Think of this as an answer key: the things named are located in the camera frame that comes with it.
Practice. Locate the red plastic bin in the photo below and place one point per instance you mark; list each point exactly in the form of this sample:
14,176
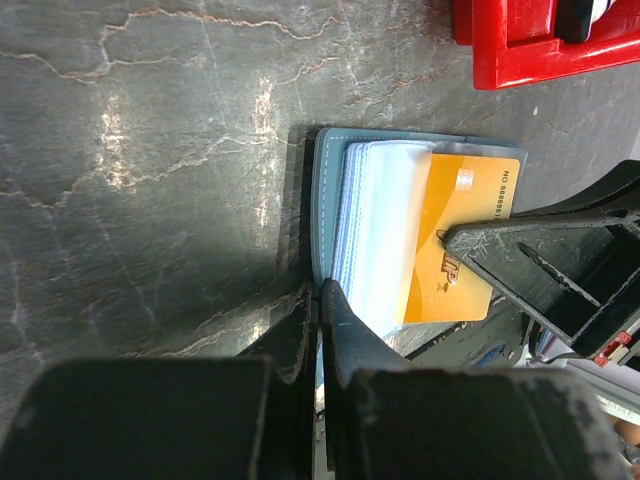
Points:
517,43

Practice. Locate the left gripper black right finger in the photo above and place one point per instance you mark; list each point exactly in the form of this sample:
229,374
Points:
389,419

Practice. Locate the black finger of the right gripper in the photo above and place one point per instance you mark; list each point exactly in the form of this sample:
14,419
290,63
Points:
575,275
618,182

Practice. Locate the blue leather card holder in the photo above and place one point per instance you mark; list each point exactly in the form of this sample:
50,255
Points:
381,204

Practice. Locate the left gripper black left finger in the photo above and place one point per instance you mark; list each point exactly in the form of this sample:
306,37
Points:
250,416

